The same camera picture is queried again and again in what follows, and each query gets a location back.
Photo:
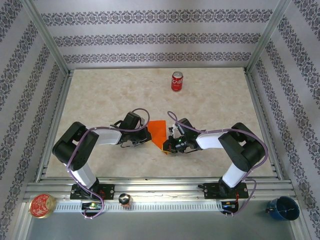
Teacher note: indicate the orange cloth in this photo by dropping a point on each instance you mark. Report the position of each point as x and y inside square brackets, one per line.
[158, 132]

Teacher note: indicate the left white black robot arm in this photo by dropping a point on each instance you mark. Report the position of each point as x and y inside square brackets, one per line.
[107, 136]

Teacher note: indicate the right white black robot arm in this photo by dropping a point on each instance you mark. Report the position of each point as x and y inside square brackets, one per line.
[210, 141]

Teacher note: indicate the red soda can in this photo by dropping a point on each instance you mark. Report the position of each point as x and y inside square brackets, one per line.
[177, 82]

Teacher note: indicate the small black round knob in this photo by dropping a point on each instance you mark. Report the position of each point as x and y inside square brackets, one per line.
[124, 199]

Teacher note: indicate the small green circuit board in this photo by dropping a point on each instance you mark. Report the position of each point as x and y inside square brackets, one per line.
[92, 205]
[228, 205]

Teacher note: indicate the blue enamel mug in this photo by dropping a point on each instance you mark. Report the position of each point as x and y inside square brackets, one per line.
[283, 208]

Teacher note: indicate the round red gold tin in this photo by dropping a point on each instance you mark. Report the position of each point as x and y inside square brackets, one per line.
[42, 206]

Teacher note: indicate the aluminium mounting rail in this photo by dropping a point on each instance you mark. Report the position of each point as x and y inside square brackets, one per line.
[162, 187]

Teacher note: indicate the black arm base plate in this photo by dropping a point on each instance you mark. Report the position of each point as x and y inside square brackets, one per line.
[211, 191]
[108, 191]

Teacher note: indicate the aluminium side rail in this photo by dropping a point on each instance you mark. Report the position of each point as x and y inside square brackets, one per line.
[253, 90]
[53, 130]

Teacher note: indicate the aluminium frame post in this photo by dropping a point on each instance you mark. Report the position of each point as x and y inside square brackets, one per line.
[268, 35]
[47, 37]

